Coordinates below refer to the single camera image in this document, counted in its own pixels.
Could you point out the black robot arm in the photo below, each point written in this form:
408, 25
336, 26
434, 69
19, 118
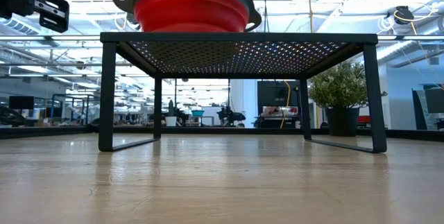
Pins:
230, 116

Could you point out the black computer monitor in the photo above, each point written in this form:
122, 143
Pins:
277, 92
21, 102

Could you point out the red collapsible bowl grey rim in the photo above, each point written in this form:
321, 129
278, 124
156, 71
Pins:
190, 9

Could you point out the cactus in white pot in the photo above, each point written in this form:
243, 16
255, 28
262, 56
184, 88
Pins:
170, 121

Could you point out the small teal bin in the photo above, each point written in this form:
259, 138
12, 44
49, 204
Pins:
198, 113

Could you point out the black perforated metal riser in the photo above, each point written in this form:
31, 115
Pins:
239, 37

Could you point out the green plant in black pot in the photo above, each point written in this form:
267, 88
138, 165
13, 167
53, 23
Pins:
341, 85

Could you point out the large dark display screen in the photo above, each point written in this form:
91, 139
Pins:
435, 101

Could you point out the black aluminium table frame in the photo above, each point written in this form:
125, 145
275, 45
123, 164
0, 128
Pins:
225, 130

